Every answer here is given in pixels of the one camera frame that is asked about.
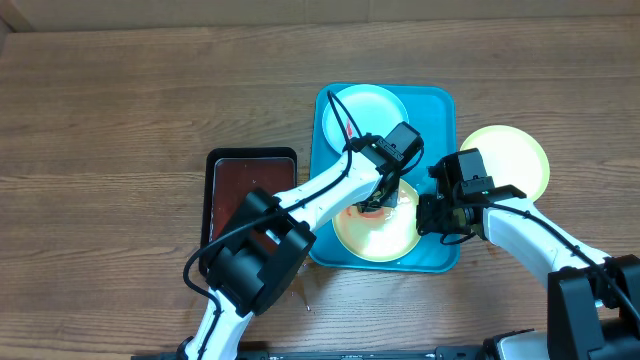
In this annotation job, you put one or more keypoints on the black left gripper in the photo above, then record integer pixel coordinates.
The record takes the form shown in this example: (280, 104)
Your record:
(389, 200)

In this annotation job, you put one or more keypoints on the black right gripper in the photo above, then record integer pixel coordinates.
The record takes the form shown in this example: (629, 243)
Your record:
(428, 215)

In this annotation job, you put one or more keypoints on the teal and red sponge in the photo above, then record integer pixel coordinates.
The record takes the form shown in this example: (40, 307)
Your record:
(372, 211)

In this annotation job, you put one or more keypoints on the yellow plate with small smear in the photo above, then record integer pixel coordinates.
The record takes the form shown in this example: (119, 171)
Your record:
(383, 235)

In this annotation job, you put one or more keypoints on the yellow plate with long smear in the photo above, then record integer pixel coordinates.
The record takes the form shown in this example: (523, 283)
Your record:
(512, 157)

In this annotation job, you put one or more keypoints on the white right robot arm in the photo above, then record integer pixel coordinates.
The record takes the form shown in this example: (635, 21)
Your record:
(592, 297)

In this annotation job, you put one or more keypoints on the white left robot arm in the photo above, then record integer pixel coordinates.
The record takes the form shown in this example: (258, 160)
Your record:
(255, 258)

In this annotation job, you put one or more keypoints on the teal plastic tray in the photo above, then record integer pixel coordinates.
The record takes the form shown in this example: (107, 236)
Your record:
(431, 111)

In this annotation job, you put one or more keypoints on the black wash basin tray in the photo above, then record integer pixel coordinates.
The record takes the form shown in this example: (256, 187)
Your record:
(231, 173)

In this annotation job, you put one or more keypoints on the light blue plate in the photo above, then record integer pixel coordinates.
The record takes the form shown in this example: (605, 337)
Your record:
(374, 109)

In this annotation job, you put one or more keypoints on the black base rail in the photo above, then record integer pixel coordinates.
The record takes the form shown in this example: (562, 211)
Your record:
(350, 354)

